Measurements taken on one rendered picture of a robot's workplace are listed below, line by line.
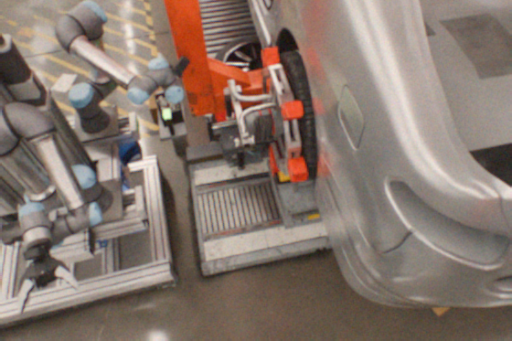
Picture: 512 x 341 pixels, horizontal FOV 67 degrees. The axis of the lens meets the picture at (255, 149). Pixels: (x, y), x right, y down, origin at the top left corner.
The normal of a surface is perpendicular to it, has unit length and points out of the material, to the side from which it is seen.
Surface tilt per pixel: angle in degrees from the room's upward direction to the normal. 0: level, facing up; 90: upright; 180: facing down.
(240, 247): 0
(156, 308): 0
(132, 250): 0
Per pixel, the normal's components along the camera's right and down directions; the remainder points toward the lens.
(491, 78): 0.05, -0.27
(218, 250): -0.03, -0.61
